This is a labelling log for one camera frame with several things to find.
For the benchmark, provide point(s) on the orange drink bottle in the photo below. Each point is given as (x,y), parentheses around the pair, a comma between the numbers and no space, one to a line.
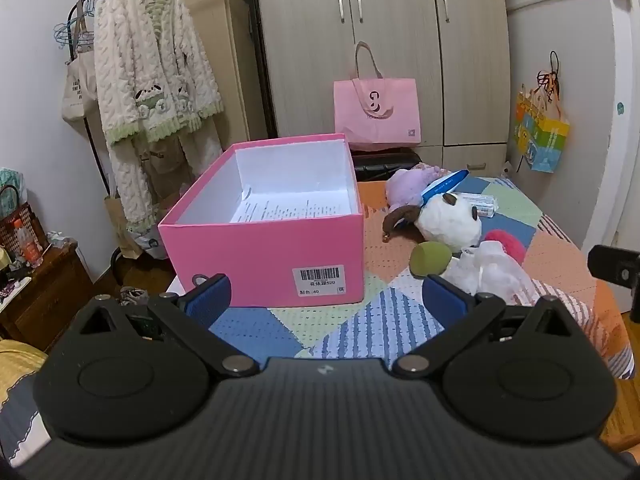
(29,242)

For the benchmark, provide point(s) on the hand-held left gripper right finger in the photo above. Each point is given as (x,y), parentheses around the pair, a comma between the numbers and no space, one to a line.
(445,302)

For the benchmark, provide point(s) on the white plush dog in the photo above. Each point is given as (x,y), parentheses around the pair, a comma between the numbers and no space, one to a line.
(445,225)

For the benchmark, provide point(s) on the white printed carton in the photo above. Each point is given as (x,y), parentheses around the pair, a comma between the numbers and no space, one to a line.
(482,206)

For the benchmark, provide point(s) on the colourful gift bag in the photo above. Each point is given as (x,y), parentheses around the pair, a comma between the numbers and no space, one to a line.
(542,135)

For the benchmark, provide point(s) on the green white tissue pack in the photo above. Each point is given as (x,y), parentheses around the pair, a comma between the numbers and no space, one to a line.
(10,177)

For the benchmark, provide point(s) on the green soft ball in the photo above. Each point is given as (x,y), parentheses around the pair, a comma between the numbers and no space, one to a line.
(430,259)

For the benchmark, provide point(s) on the black clothes rack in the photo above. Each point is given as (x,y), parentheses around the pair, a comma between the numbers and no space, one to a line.
(98,160)

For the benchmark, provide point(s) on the black suitcase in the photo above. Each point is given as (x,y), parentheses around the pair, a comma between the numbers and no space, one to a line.
(375,165)

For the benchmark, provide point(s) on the patterned bed blanket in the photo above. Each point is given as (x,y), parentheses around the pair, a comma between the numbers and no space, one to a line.
(15,385)

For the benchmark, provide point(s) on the canvas tote bag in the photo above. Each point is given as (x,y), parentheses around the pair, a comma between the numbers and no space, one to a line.
(80,90)

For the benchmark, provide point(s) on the pink tote bag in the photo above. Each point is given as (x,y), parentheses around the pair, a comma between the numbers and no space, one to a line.
(375,110)

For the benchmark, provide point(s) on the pink cardboard box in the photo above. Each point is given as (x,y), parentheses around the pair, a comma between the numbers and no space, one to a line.
(250,260)

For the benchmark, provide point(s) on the red soft toy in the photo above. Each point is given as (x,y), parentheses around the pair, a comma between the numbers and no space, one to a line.
(507,245)

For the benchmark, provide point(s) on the blue white tissue packet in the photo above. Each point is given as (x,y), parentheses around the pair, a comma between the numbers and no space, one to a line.
(445,183)

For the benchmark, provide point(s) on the fluffy cream pajama jacket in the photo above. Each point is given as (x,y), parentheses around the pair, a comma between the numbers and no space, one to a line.
(145,60)

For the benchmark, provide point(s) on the brown paper bag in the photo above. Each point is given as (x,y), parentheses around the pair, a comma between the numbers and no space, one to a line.
(117,220)

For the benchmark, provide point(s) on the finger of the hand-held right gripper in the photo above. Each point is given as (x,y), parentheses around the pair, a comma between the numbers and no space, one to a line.
(615,265)

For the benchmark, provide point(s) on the pink floral scrunchie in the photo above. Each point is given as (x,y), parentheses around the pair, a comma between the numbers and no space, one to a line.
(425,166)

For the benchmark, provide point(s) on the white refrigerator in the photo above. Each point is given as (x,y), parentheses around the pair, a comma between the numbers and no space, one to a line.
(560,25)

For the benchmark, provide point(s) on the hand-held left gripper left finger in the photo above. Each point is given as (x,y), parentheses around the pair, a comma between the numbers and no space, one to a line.
(212,300)

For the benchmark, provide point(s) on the brown wicker basket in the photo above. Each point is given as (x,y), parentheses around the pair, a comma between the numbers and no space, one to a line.
(12,222)

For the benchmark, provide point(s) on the beige wardrobe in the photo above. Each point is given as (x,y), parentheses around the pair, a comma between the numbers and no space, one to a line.
(390,20)

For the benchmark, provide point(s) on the grey sneaker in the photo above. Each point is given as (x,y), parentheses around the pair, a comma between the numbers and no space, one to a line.
(132,296)

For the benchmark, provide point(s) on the fluffy cream pajama pants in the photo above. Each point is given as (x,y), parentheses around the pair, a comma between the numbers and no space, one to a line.
(130,185)

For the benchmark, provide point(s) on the white plush with green ball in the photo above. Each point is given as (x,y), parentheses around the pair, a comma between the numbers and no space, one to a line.
(480,270)

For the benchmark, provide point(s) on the patchwork tablecloth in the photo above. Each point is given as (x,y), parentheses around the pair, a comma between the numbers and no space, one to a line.
(550,255)

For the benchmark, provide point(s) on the printed paper sheet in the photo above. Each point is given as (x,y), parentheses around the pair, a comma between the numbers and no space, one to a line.
(290,207)

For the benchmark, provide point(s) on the wooden nightstand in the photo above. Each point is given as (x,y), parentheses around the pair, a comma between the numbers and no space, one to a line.
(50,300)

